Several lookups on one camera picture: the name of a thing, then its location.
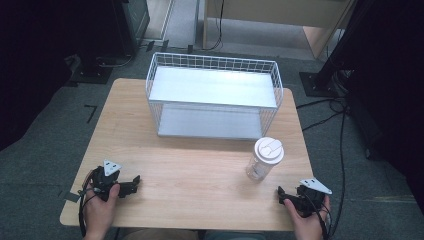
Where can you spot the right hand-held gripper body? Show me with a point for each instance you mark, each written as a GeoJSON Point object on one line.
{"type": "Point", "coordinates": [308, 201]}

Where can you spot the light wooden desk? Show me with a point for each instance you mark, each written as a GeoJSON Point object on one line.
{"type": "Point", "coordinates": [280, 13]}

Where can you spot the person's left hand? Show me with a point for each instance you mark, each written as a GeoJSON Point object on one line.
{"type": "Point", "coordinates": [100, 213]}

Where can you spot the grey tape strip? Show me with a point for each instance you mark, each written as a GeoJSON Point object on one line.
{"type": "Point", "coordinates": [72, 197]}

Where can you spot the black stand base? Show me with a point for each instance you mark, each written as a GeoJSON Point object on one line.
{"type": "Point", "coordinates": [91, 71]}

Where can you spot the person's right hand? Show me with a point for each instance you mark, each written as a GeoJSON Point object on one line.
{"type": "Point", "coordinates": [310, 225]}

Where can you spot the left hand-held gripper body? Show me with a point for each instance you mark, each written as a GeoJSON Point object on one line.
{"type": "Point", "coordinates": [105, 181]}

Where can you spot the clear bottle with white lid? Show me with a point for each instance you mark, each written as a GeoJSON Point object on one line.
{"type": "Point", "coordinates": [263, 160]}

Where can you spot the black metal stand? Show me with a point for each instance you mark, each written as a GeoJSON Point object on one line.
{"type": "Point", "coordinates": [330, 66]}

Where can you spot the dark equipment cabinet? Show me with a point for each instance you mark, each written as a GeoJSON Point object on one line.
{"type": "Point", "coordinates": [131, 23]}

